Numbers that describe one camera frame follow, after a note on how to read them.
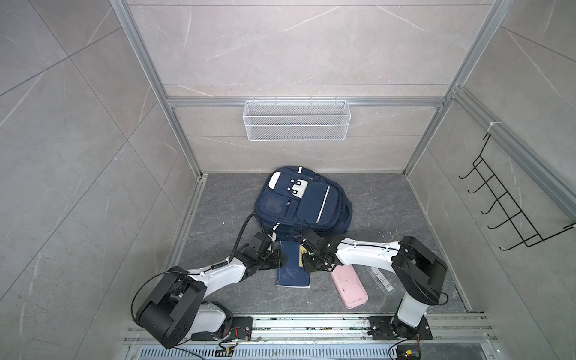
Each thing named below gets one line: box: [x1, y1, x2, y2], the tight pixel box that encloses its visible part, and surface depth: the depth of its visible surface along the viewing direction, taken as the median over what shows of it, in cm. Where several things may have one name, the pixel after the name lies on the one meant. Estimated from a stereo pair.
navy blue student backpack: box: [254, 165, 354, 236], surface depth 103 cm
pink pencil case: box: [330, 264, 369, 309], surface depth 82 cm
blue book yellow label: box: [276, 240, 311, 289], surface depth 86 cm
